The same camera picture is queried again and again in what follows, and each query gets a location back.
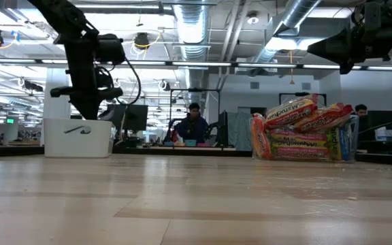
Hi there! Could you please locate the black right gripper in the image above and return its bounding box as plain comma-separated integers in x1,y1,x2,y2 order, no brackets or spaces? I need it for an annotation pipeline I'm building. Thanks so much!
307,0,392,65

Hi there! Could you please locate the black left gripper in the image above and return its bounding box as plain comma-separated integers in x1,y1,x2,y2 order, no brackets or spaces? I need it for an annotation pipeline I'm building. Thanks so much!
49,40,124,120

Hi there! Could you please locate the orange ramen packet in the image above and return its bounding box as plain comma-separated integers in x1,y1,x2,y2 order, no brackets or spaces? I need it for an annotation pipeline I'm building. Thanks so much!
250,113,272,160

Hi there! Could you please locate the white plastic bin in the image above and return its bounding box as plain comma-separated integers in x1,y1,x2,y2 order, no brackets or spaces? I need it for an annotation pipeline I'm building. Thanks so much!
43,118,116,159

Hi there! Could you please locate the black monitor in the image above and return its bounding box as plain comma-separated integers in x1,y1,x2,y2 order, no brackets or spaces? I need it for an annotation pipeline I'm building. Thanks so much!
367,110,392,131
106,103,148,132

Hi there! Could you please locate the person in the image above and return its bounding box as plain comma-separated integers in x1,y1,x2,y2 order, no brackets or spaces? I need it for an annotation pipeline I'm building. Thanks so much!
354,103,376,142
174,102,210,144

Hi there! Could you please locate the long ceiling light strip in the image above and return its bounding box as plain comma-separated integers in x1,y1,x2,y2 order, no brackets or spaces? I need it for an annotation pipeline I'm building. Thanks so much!
0,57,392,71

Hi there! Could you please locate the silver ventilation duct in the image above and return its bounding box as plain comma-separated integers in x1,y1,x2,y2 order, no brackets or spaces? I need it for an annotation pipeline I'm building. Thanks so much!
250,0,323,65
171,0,212,103

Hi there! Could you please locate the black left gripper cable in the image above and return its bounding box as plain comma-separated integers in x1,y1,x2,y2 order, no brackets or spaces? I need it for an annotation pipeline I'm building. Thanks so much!
107,57,142,105

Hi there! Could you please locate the black metal gantry frame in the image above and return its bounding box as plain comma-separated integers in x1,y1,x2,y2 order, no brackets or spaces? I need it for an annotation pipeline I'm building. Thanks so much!
169,87,221,147
278,91,328,106

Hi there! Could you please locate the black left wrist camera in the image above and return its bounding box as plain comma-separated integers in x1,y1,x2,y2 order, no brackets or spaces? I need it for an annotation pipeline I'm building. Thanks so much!
95,33,127,66

